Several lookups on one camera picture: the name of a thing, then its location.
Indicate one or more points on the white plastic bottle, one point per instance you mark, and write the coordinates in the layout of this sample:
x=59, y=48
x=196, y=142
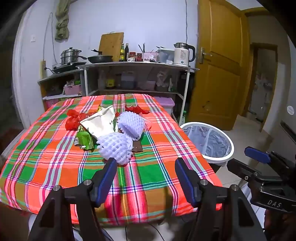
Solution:
x=101, y=81

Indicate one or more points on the grey plastic bin liner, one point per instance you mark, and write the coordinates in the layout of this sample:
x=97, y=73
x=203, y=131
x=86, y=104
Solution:
x=208, y=143

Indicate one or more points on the pink utensil holder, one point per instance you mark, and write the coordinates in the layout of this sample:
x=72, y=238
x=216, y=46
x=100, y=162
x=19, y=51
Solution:
x=150, y=57

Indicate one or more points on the long yellow printed wrapper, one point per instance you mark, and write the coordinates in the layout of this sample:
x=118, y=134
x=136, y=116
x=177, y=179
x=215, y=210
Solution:
x=100, y=107

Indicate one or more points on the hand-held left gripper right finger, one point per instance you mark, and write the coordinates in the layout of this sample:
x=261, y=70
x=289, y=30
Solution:
x=187, y=185

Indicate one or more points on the low wooden shelf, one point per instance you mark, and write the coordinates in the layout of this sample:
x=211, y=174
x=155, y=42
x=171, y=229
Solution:
x=60, y=75

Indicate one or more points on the white wall switch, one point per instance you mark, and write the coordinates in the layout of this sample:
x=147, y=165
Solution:
x=33, y=38

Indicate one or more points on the yellow wooden door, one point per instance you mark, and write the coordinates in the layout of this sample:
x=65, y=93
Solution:
x=217, y=69

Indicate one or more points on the white appliance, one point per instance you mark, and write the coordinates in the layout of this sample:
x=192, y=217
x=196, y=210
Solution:
x=261, y=97

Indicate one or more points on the solid red foil wrapper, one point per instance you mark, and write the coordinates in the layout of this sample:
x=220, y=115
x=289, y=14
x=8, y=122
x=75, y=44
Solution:
x=136, y=109

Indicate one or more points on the wooden cutting board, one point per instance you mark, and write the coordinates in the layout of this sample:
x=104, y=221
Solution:
x=111, y=44

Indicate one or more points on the pink plastic basket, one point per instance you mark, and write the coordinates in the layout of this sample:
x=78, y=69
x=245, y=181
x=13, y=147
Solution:
x=72, y=90

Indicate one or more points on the round white wall sticker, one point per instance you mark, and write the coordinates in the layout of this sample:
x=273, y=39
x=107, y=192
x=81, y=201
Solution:
x=290, y=109

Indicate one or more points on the brown doorway frame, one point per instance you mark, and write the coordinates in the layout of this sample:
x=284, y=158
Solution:
x=275, y=69

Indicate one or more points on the black induction cooker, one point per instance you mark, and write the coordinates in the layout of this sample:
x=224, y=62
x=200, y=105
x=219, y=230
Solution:
x=67, y=67

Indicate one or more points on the dark sauce bottle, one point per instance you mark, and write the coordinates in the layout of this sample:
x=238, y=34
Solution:
x=126, y=52

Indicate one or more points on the crumpled plastic bags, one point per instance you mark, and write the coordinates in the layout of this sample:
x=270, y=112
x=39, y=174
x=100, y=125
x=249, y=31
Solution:
x=163, y=80

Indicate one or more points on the crinkly translucent red wrapper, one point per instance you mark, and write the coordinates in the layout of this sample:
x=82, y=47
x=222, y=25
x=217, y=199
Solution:
x=72, y=119

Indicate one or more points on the translucent oil jug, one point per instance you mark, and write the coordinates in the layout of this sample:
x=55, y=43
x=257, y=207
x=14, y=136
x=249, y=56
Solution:
x=128, y=80

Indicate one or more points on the brown wrapper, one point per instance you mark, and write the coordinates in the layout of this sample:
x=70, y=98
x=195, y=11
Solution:
x=137, y=147

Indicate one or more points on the purple lid storage box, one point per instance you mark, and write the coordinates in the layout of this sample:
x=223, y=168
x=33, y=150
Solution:
x=166, y=105

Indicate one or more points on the clear plastic lidded container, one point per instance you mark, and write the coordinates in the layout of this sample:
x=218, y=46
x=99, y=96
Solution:
x=165, y=55

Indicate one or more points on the green hanging cloth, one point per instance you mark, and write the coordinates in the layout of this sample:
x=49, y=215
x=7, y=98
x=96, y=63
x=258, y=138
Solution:
x=62, y=23

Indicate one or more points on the green plastic bottle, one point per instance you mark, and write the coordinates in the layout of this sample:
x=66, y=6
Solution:
x=183, y=117

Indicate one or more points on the yellow label sauce bottle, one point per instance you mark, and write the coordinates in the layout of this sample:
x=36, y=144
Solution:
x=121, y=53

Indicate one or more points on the black chopsticks bundle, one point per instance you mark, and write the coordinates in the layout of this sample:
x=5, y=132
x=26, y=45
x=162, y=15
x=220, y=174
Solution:
x=142, y=48

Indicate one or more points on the white metal shelf unit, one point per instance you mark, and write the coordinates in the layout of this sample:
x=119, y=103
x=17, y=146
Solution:
x=138, y=65

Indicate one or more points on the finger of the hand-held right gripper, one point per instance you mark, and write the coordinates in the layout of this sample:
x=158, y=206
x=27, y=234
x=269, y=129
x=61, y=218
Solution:
x=256, y=154
x=240, y=169

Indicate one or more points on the white foam fruit net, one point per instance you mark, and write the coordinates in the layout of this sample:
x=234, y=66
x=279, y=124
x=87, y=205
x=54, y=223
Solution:
x=114, y=147
x=130, y=126

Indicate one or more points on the white electric kettle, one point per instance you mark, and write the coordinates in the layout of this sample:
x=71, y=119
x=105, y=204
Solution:
x=181, y=55

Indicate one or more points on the small pink red wrapper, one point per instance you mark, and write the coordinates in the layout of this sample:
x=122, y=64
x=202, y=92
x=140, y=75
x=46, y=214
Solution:
x=148, y=125

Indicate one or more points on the white round bin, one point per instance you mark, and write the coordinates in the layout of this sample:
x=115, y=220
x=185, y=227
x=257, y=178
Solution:
x=217, y=159

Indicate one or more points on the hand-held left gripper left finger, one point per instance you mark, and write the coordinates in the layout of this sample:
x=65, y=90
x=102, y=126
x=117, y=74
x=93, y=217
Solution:
x=105, y=185

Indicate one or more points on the black frying pan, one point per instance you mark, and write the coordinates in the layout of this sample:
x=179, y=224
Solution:
x=100, y=59

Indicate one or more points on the plaid cloth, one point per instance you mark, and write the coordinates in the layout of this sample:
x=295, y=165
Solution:
x=46, y=150

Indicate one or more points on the pale printed food packet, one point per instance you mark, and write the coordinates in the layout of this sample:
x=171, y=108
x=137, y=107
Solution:
x=99, y=122

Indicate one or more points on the steel steamer pot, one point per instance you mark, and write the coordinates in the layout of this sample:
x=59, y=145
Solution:
x=70, y=56

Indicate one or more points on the yellow label oil bottle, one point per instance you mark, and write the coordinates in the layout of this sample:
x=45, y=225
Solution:
x=110, y=83

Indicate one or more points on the beige power strip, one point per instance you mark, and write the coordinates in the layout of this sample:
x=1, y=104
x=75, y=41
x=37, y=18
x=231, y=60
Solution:
x=43, y=69

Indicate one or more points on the red sauce jar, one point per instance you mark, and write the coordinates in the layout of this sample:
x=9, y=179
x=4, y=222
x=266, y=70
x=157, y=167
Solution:
x=139, y=57
x=132, y=56

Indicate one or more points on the green snack wrapper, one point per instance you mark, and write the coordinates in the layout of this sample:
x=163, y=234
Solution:
x=84, y=140

